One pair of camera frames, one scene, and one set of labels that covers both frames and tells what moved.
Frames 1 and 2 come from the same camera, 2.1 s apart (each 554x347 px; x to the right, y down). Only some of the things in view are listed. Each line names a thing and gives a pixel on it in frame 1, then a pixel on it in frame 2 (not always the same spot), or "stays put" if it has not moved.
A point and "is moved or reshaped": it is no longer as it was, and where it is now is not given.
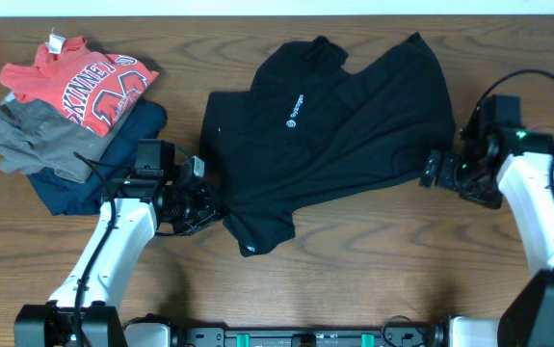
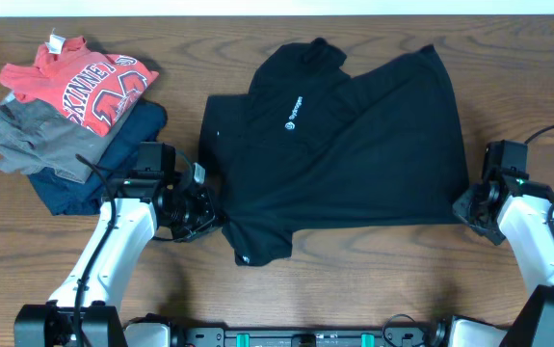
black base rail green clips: x=393 y=334 stays put
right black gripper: x=488 y=198 to x=461 y=206
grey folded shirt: x=31 y=136 stays put
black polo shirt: x=310 y=129 is moved or reshaped
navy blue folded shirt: x=64 y=197 stays put
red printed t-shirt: x=95 y=89 stays put
